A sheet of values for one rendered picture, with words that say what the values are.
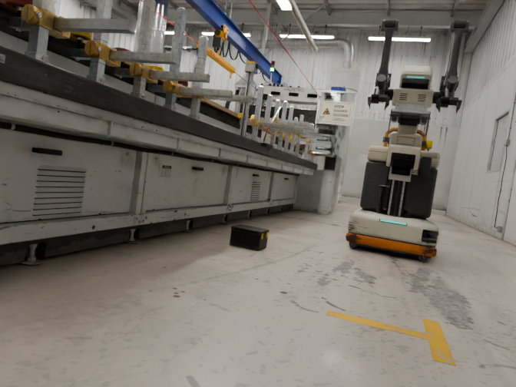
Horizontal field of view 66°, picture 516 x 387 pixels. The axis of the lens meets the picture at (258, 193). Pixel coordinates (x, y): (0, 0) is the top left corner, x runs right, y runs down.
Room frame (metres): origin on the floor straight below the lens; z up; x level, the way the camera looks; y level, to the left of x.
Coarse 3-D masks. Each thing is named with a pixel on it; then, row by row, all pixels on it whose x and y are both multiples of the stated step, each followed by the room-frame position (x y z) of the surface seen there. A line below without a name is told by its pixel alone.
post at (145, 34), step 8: (144, 0) 1.64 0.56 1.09; (152, 0) 1.65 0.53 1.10; (144, 8) 1.64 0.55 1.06; (152, 8) 1.65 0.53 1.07; (144, 16) 1.64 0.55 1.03; (152, 16) 1.66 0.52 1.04; (144, 24) 1.64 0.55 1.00; (152, 24) 1.66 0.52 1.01; (144, 32) 1.64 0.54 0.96; (144, 40) 1.64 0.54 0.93; (144, 48) 1.64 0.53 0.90; (136, 80) 1.64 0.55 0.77; (144, 80) 1.66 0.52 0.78; (136, 88) 1.64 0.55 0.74; (144, 88) 1.67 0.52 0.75
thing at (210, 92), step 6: (150, 84) 1.96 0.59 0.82; (156, 84) 1.95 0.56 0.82; (150, 90) 1.96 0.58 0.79; (156, 90) 1.95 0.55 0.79; (162, 90) 1.94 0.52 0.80; (180, 90) 1.91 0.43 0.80; (186, 90) 1.90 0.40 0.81; (192, 90) 1.89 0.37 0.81; (198, 90) 1.88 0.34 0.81; (204, 90) 1.87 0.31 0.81; (210, 90) 1.86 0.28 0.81; (216, 90) 1.85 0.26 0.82; (222, 90) 1.85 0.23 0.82; (228, 90) 1.84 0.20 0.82; (210, 96) 1.89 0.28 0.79; (216, 96) 1.87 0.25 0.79; (222, 96) 1.85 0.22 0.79; (228, 96) 1.83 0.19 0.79
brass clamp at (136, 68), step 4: (132, 64) 1.62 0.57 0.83; (136, 64) 1.61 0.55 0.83; (140, 64) 1.62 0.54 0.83; (144, 64) 1.63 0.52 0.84; (132, 68) 1.62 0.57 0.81; (136, 68) 1.61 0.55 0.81; (140, 68) 1.61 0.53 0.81; (144, 68) 1.64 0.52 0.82; (148, 68) 1.66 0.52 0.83; (152, 68) 1.69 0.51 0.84; (132, 72) 1.62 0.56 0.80; (136, 72) 1.61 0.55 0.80; (140, 72) 1.62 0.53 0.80; (144, 72) 1.64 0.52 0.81; (148, 72) 1.67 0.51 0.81; (136, 76) 1.64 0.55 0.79; (140, 76) 1.63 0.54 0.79; (144, 76) 1.64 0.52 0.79; (148, 76) 1.67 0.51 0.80; (148, 80) 1.69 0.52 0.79; (152, 80) 1.70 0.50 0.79; (156, 80) 1.72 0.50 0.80
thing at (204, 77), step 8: (120, 72) 1.72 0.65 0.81; (128, 72) 1.71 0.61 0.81; (152, 72) 1.67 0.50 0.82; (160, 72) 1.66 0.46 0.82; (168, 72) 1.65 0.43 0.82; (176, 72) 1.64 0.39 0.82; (184, 72) 1.63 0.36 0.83; (192, 72) 1.62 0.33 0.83; (176, 80) 1.66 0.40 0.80; (184, 80) 1.64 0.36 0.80; (192, 80) 1.62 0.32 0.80; (200, 80) 1.60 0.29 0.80; (208, 80) 1.61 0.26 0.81
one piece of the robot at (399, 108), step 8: (400, 104) 2.92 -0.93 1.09; (408, 104) 2.90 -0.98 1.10; (416, 104) 2.88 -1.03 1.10; (392, 112) 2.86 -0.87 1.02; (400, 112) 2.86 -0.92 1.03; (408, 112) 2.82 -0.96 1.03; (416, 112) 2.80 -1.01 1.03; (424, 112) 2.78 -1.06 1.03; (392, 120) 2.94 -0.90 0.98; (400, 120) 2.93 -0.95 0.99; (408, 120) 2.91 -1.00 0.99; (416, 120) 2.89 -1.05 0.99; (424, 120) 2.89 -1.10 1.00
